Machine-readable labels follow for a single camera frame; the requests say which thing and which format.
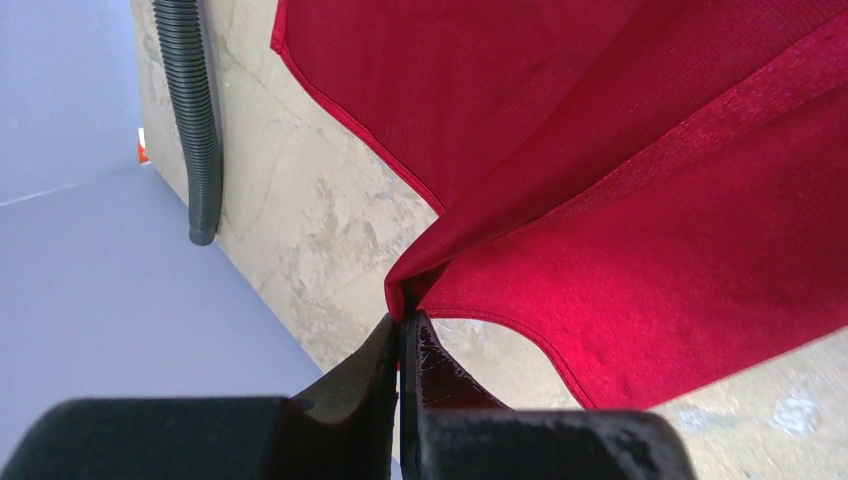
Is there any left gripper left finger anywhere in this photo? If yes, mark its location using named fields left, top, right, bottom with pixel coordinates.
left=1, top=319, right=398, bottom=479

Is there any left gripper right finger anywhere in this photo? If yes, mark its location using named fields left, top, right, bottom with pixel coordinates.
left=399, top=312, right=696, bottom=479

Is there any red cloth napkin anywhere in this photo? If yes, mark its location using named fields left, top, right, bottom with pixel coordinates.
left=271, top=1, right=847, bottom=408

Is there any black corrugated hose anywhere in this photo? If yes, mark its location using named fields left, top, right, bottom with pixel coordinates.
left=150, top=0, right=225, bottom=248

